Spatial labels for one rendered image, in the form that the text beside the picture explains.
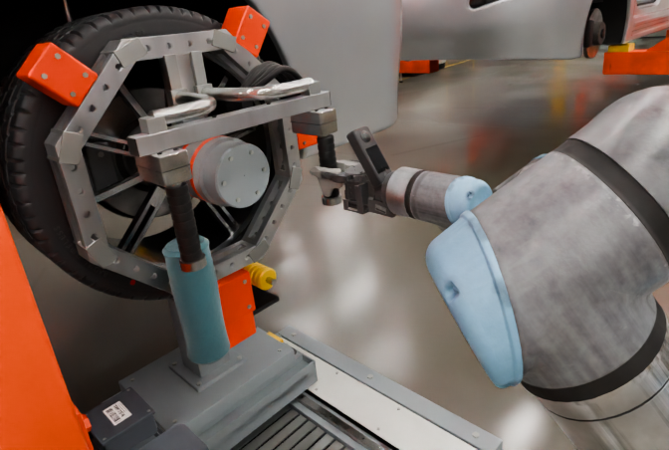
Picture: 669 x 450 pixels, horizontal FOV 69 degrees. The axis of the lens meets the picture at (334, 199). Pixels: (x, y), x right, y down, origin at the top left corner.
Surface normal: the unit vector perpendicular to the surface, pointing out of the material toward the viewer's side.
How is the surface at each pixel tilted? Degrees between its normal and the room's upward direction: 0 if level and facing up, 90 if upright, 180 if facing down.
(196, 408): 0
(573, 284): 77
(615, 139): 33
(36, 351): 90
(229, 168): 90
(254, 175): 90
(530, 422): 0
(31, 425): 90
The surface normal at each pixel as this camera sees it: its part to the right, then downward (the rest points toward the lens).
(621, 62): -0.69, 0.32
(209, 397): -0.10, -0.93
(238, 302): 0.72, 0.18
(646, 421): -0.09, 0.27
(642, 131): -0.32, -0.64
